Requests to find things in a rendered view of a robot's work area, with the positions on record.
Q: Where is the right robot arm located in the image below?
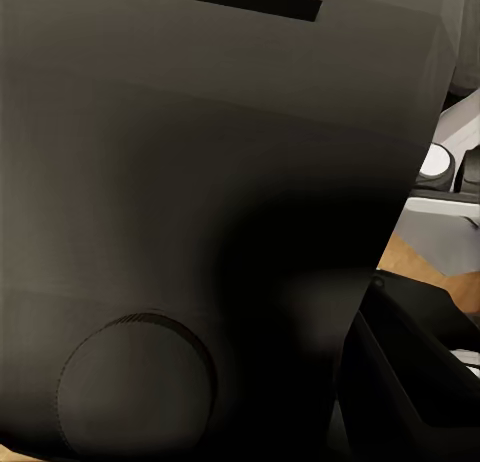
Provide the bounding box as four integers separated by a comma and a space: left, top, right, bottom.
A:
403, 143, 480, 219

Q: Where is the digital camera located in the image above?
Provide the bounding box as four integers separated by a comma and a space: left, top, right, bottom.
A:
0, 0, 480, 462

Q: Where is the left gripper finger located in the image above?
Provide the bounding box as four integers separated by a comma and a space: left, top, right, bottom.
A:
336, 280, 480, 462

